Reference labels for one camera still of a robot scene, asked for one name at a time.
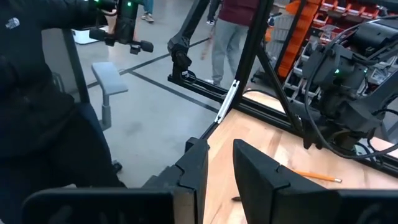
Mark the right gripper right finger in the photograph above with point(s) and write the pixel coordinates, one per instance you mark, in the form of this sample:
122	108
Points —
258	186

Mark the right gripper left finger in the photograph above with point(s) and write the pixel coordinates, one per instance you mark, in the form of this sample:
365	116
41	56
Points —
189	186

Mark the orange pencil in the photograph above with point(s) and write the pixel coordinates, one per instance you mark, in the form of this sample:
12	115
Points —
317	176

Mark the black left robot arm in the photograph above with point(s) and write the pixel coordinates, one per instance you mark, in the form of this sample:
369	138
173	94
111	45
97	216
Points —
342	93

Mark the office chair grey armrest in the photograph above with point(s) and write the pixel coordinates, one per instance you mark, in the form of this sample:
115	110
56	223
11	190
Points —
109	77

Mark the black table edge clamp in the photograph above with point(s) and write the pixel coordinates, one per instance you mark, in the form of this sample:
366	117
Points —
192	143

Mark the person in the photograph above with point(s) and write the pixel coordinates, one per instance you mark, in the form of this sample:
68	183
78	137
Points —
31	93
148	15
227	37

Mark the orange parts bin rack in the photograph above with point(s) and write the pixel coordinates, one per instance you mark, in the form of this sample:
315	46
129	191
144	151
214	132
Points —
298	37

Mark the silver corner bracket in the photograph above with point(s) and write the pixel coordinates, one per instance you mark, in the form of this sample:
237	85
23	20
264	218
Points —
227	101

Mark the black aluminium table frame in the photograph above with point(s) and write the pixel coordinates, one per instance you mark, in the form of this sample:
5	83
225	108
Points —
255	46

